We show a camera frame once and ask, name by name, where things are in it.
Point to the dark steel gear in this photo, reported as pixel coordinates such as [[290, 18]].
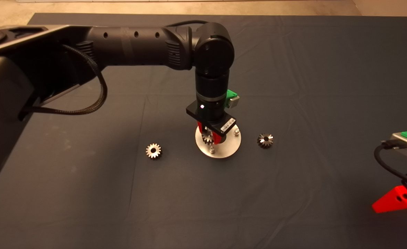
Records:
[[261, 142]]

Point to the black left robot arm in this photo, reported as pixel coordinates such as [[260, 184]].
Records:
[[137, 45]]

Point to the shiny steel spur gear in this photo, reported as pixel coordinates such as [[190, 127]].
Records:
[[206, 141], [149, 151]]

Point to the round metal carrier plate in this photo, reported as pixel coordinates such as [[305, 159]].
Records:
[[229, 148]]

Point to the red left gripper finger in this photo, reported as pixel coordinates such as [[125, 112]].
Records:
[[201, 127], [216, 138]]

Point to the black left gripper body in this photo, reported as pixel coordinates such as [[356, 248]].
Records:
[[212, 112]]

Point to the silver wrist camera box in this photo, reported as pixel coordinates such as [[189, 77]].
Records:
[[405, 150], [235, 102]]

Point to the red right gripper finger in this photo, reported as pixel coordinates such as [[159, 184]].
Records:
[[397, 202]]

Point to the dark grey table cloth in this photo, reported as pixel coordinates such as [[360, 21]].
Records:
[[293, 69]]

